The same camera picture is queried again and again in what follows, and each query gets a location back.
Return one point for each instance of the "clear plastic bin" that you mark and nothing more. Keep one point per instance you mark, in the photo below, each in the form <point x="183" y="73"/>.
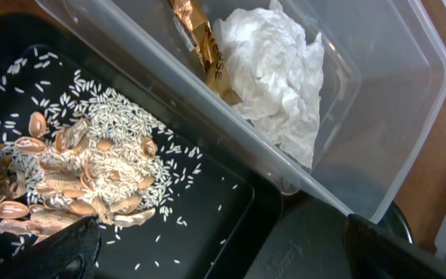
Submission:
<point x="384" y="83"/>

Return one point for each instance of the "white napkin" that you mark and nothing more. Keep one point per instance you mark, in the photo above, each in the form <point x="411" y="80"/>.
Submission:
<point x="277" y="75"/>

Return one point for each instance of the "black rectangular tray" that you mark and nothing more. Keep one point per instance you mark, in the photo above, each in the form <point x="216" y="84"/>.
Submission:
<point x="218" y="225"/>

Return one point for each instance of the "gold foil wrapper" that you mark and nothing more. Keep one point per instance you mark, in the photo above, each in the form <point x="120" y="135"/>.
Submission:
<point x="193" y="25"/>

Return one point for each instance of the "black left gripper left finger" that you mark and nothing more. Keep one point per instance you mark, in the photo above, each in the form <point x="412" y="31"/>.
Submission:
<point x="69" y="253"/>

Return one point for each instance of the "food scraps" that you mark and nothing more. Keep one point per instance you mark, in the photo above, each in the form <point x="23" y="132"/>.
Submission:
<point x="93" y="153"/>

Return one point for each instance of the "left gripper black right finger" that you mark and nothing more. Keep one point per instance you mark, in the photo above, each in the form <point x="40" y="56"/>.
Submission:
<point x="372" y="252"/>

